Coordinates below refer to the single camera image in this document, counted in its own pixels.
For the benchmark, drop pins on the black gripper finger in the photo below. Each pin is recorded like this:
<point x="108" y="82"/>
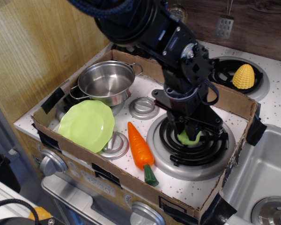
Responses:
<point x="177" y="123"/>
<point x="193" y="131"/>

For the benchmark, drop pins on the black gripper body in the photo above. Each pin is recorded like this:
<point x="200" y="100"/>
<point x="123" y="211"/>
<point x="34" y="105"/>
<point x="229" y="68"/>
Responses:
<point x="193" y="106"/>

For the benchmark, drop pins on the light green toy broccoli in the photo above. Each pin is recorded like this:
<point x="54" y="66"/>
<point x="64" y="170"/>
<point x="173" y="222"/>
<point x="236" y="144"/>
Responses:
<point x="184" y="139"/>

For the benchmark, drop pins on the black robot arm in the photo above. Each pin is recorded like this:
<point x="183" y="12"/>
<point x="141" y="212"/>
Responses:
<point x="185" y="63"/>

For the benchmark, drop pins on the front right black burner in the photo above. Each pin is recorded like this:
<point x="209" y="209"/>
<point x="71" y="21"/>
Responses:
<point x="201" y="161"/>

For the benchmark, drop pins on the silver centre stove knob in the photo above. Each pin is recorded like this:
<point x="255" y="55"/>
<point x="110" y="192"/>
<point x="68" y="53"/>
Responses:
<point x="143" y="108"/>

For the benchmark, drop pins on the silver stove knob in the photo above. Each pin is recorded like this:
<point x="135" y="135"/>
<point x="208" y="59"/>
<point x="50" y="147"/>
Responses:
<point x="116" y="147"/>
<point x="143" y="108"/>

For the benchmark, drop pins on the orange toy carrot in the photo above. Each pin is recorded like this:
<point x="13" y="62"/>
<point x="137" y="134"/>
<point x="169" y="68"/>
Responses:
<point x="142" y="155"/>

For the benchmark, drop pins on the back right black burner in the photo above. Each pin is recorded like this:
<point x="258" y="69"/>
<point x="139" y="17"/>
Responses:
<point x="225" y="68"/>

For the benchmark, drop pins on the yellow toy corn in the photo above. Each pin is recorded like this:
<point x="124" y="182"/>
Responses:
<point x="244" y="77"/>

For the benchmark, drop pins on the silver front stove knob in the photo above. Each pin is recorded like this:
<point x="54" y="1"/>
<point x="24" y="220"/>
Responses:
<point x="116" y="147"/>

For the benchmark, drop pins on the back left black burner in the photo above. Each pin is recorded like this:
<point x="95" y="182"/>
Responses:
<point x="133" y="50"/>

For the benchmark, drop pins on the stainless steel pot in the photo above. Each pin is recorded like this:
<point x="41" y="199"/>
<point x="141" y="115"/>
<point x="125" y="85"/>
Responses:
<point x="109" y="82"/>

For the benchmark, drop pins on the grey toy sink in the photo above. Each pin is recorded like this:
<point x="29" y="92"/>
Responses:
<point x="257" y="176"/>

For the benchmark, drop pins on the light green plastic plate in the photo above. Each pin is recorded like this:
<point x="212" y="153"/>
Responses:
<point x="88" y="124"/>

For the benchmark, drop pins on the hanging metal spatula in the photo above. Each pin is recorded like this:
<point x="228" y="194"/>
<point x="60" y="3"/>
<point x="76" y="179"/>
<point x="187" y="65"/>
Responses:
<point x="225" y="23"/>

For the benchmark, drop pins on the silver right oven knob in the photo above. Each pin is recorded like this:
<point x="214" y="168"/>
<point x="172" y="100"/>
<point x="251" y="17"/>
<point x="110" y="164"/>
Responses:
<point x="143" y="214"/>

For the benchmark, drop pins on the silver oven knob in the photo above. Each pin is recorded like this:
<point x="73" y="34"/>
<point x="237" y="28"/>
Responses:
<point x="143" y="214"/>
<point x="51" y="163"/>

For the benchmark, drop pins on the hanging round metal strainer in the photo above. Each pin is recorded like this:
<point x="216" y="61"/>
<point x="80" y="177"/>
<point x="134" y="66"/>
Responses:
<point x="179" y="12"/>

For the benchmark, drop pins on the silver sink drain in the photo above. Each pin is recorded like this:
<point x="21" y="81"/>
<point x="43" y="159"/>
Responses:
<point x="267" y="211"/>

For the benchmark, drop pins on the brown cardboard fence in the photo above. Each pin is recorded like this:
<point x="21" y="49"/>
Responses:
<point x="179" y="202"/>

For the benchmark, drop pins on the silver left oven knob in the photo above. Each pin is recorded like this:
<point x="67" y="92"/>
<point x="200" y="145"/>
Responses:
<point x="51" y="163"/>

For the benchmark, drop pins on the yellow object bottom left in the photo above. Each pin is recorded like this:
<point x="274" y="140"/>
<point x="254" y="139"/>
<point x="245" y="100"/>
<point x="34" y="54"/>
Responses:
<point x="41" y="213"/>

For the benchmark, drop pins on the silver oven door handle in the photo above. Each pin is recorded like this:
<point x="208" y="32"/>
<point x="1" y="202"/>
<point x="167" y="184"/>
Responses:
<point x="77" y="206"/>

